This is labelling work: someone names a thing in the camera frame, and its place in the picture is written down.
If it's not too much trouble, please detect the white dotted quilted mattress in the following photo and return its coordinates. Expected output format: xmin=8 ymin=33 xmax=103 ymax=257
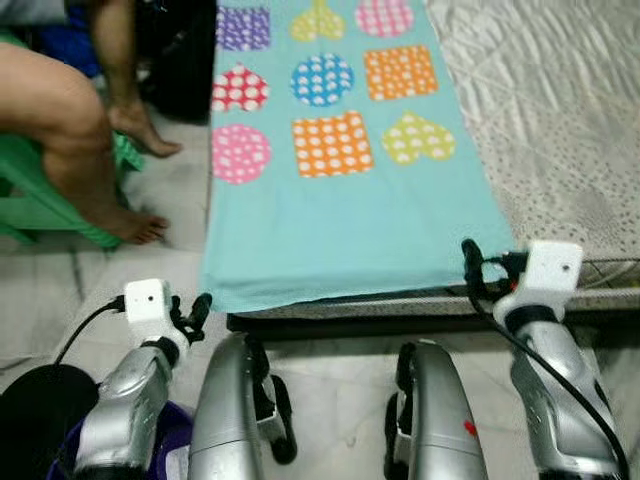
xmin=424 ymin=0 xmax=640 ymax=313

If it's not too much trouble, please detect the black round stand base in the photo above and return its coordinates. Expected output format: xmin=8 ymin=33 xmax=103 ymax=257
xmin=0 ymin=363 xmax=102 ymax=480

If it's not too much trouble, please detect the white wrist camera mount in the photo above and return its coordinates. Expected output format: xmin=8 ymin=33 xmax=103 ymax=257
xmin=494 ymin=240 xmax=585 ymax=323
xmin=123 ymin=279 xmax=177 ymax=347

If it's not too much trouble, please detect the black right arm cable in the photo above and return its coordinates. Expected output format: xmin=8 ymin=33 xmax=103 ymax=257
xmin=464 ymin=256 xmax=632 ymax=480

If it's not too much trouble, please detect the green plastic stool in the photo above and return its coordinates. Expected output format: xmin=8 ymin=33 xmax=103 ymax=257
xmin=0 ymin=30 xmax=147 ymax=250

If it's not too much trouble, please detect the black bag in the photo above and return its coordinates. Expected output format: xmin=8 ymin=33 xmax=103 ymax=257
xmin=138 ymin=0 xmax=219 ymax=125

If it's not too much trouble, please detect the silver robot right leg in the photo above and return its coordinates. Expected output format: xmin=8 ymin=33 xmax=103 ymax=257
xmin=383 ymin=339 xmax=490 ymax=480

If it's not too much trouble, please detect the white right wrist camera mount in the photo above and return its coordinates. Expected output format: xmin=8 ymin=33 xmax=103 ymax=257
xmin=494 ymin=240 xmax=585 ymax=323

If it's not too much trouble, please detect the dark bed frame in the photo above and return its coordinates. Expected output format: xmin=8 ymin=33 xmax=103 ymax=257
xmin=227 ymin=300 xmax=640 ymax=343

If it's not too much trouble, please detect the teal mat with coloured shapes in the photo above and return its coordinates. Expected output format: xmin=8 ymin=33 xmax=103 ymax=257
xmin=199 ymin=0 xmax=517 ymax=314

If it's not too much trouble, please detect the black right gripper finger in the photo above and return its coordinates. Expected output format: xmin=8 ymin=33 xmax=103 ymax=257
xmin=460 ymin=238 xmax=490 ymax=303

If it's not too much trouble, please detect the blue cloth bundle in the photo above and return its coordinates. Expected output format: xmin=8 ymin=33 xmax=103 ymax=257
xmin=38 ymin=15 xmax=102 ymax=79

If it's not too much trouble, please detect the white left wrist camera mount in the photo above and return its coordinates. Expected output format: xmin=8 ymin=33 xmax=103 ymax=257
xmin=123 ymin=279 xmax=177 ymax=347

